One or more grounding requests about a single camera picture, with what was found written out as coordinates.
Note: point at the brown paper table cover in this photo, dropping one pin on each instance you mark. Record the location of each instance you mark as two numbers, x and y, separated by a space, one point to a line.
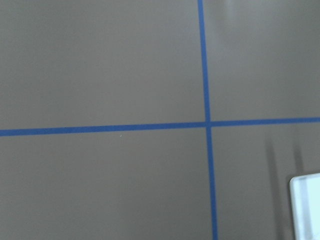
156 119

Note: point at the white rack base tray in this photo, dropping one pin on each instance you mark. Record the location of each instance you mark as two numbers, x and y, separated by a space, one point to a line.
305 205

